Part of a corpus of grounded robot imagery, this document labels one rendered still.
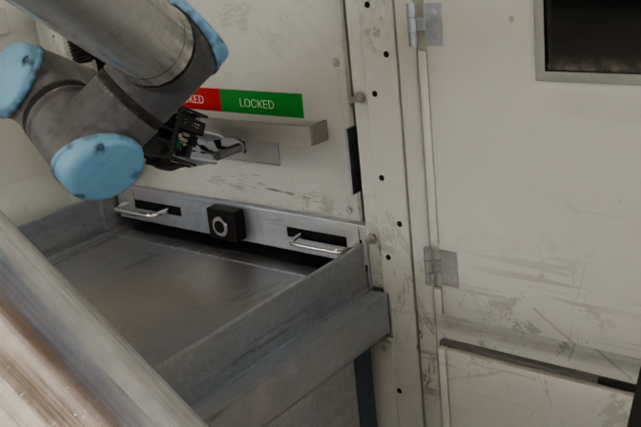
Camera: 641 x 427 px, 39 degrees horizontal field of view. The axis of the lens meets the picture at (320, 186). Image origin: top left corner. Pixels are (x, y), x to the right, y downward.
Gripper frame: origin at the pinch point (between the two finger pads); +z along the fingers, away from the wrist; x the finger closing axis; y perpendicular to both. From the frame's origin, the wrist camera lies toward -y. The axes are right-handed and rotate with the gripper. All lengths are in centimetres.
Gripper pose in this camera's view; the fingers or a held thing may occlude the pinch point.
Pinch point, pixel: (207, 152)
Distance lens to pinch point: 134.6
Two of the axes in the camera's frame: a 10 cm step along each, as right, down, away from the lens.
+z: 5.7, 2.1, 7.9
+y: 7.9, 1.1, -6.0
